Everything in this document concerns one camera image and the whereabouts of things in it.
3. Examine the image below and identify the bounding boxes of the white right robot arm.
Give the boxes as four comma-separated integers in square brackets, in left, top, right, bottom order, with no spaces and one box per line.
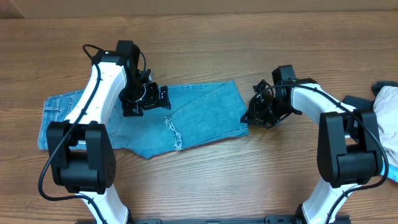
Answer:
[241,79,385,224]

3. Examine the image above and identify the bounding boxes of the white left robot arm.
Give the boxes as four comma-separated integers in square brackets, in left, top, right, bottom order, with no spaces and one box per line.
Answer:
[38,49,171,223]

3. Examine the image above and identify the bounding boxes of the light blue garment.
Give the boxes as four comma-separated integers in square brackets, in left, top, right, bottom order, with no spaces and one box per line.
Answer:
[387,165,398,183]

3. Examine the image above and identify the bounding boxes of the dark navy garment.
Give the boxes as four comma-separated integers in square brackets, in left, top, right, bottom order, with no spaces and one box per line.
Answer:
[343,81,397,109]

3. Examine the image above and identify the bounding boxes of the beige crumpled garment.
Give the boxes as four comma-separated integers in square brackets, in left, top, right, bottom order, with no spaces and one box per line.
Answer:
[373,86,397,167]

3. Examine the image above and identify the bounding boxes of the blue denim jeans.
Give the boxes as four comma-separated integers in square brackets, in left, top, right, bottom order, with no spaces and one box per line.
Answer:
[37,80,250,160]

